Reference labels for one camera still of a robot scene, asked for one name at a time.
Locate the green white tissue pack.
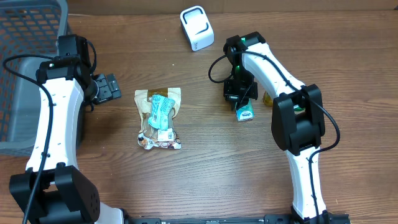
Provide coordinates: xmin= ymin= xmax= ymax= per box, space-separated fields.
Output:
xmin=235 ymin=100 xmax=254 ymax=122

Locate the clear bottle yellow liquid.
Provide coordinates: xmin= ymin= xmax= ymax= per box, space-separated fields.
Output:
xmin=262 ymin=91 xmax=273 ymax=107

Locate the beige brown paper pouch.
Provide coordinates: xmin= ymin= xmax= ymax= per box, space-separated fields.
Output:
xmin=134 ymin=88 xmax=182 ymax=137

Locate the teal white snack packet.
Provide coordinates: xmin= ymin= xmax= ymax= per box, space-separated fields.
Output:
xmin=148 ymin=95 xmax=175 ymax=131

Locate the green lid white jar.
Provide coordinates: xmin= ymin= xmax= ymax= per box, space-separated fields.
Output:
xmin=294 ymin=105 xmax=305 ymax=112

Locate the brown patterned snack packet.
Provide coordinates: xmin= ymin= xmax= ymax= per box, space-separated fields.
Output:
xmin=137 ymin=128 xmax=182 ymax=150

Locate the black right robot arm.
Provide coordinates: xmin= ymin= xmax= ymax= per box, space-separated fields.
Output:
xmin=223 ymin=32 xmax=332 ymax=223

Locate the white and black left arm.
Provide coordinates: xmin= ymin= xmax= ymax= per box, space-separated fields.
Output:
xmin=9 ymin=55 xmax=128 ymax=223

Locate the white barcode scanner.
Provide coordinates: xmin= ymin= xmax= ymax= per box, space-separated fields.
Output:
xmin=180 ymin=6 xmax=215 ymax=52

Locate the grey plastic mesh basket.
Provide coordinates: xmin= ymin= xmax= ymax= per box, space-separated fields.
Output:
xmin=1 ymin=0 xmax=71 ymax=156

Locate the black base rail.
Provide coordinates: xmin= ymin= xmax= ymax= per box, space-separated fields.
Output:
xmin=124 ymin=213 xmax=351 ymax=224

